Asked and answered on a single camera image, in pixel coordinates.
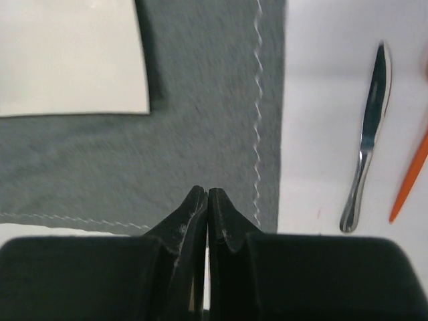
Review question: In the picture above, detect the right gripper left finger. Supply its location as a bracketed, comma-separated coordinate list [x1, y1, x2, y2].
[1, 186, 208, 320]

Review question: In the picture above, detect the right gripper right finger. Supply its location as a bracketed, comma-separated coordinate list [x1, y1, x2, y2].
[208, 189, 427, 320]

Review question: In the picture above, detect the orange plastic spoon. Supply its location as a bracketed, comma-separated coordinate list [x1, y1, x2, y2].
[389, 132, 428, 223]

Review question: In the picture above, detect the grey cloth placemat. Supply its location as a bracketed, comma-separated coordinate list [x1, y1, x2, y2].
[1, 1, 286, 234]

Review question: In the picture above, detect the silver table knife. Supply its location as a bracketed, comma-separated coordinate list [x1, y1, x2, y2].
[339, 41, 393, 233]

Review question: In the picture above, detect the white square plate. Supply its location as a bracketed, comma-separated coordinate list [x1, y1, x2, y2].
[1, 1, 150, 117]

